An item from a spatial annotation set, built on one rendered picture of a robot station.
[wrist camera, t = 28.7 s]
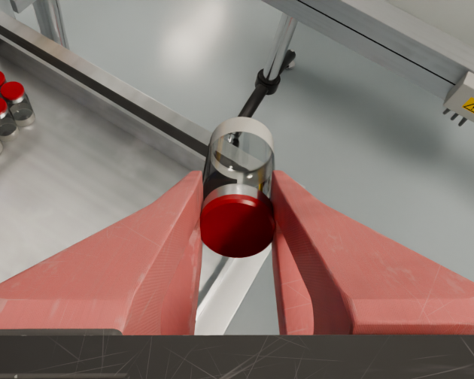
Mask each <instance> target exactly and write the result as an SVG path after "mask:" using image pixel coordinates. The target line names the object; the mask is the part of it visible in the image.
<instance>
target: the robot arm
mask: <svg viewBox="0 0 474 379"><path fill-rule="evenodd" d="M271 203H272V207H273V216H274V221H275V229H274V235H273V240H272V268H273V275H274V283H275V297H276V305H277V312H278V326H279V333H280V335H194V333H195V325H196V312H197V304H198V297H199V282H200V275H201V267H202V240H201V232H200V214H201V210H202V204H203V184H202V172H201V171H192V172H190V173H189V174H188V175H186V176H185V177H184V178H182V179H181V180H180V181H179V182H177V183H176V184H175V185H174V186H173V187H172V188H171V189H169V190H168V191H167V192H165V193H164V194H163V195H162V196H160V197H159V198H158V199H157V200H156V201H154V202H153V203H151V204H150V205H148V206H146V207H145V208H142V209H141V210H139V211H136V212H135V213H133V214H131V215H129V216H128V217H125V218H123V219H122V220H119V221H117V222H116V223H114V224H112V225H110V226H108V227H106V228H104V229H102V230H101V231H99V232H97V233H95V234H93V235H91V236H89V237H87V238H85V239H84V240H82V241H79V242H78V243H76V244H73V245H72V246H70V247H68V248H66V249H64V250H62V251H60V252H58V253H56V254H55V255H53V256H51V257H49V258H47V259H45V260H43V261H41V262H39V263H38V264H36V265H34V266H32V267H30V268H28V269H26V270H24V271H22V272H20V273H19V274H16V275H14V276H13V277H10V278H8V279H7V280H5V281H3V282H1V283H0V379H474V282H472V281H471V280H469V279H467V278H465V277H463V276H461V275H459V274H457V273H455V272H453V271H452V270H450V269H448V268H446V267H444V266H442V265H440V264H438V263H436V262H434V261H433V260H431V259H428V258H427V257H425V256H422V255H421V254H419V253H417V252H415V251H413V250H411V249H409V248H407V247H405V246H403V245H401V244H400V243H398V242H396V241H394V240H392V239H390V238H388V237H386V236H384V235H383V234H381V233H379V232H377V231H375V230H373V229H371V228H369V227H367V226H365V225H363V224H362V223H359V222H357V221H356V220H353V219H351V218H350V217H348V216H346V215H344V214H342V213H340V212H338V211H336V210H334V209H333V208H331V207H329V206H327V205H325V204H324V203H322V202H321V201H319V200H318V199H316V198H315V197H314V196H313V195H312V194H311V193H309V192H308V191H307V190H306V189H304V188H303V187H302V186H300V185H299V184H298V183H297V182H296V181H295V180H294V179H292V178H291V177H290V176H288V175H287V174H286V173H285V172H283V171H280V170H274V171H272V202H271Z"/></svg>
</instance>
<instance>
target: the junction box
mask: <svg viewBox="0 0 474 379"><path fill-rule="evenodd" d="M443 106H444V107H446V108H448V109H450V110H451V111H453V112H455V113H457V114H459V115H461V116H462V117H465V118H467V119H468V120H470V121H472V122H474V74H473V73H472V72H470V71H468V72H467V73H466V74H465V75H464V76H463V77H462V78H461V79H460V80H459V81H458V82H457V83H456V85H455V86H454V87H453V88H452V89H451V90H450V91H449V92H448V94H447V96H446V98H445V101H444V103H443Z"/></svg>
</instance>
